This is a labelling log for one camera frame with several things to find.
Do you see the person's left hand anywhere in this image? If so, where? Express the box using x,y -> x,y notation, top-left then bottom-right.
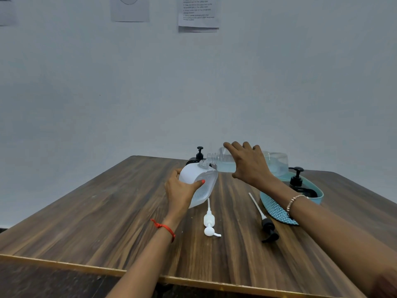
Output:
163,168 -> 206,228

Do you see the person's left forearm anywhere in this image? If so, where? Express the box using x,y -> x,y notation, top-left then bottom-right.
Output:
105,219 -> 180,298

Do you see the paper sheet with circle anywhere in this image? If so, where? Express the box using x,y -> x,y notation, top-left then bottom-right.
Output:
110,0 -> 151,23

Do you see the silver bead bracelet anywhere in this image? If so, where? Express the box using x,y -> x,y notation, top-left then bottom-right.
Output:
286,194 -> 309,218

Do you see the person's right forearm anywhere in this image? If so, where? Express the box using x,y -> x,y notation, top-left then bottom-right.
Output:
266,181 -> 397,298

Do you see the maroon sleeve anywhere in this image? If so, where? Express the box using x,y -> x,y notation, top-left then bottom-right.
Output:
372,269 -> 397,298

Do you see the black pump with long tube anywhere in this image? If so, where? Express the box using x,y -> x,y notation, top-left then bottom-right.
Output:
248,192 -> 280,244

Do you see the black pump with short tube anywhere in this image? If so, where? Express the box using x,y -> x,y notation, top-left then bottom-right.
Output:
289,166 -> 305,188

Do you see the paper sheet with text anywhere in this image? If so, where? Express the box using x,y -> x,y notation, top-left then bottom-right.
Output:
178,0 -> 221,28

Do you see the white square dispenser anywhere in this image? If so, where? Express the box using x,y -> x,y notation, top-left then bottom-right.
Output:
178,160 -> 219,209

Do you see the person's right hand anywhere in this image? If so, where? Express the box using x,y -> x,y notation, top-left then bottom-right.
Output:
223,141 -> 283,196

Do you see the red thread bracelet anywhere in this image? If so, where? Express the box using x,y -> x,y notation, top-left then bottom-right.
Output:
150,218 -> 176,243

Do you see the white pump head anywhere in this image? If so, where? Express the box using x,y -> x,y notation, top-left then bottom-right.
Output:
203,197 -> 222,238

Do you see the teal plastic basket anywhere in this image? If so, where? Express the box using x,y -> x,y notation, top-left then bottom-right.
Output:
260,170 -> 324,226

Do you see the tall clear plastic bottle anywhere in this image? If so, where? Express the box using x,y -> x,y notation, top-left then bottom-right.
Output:
206,147 -> 289,178

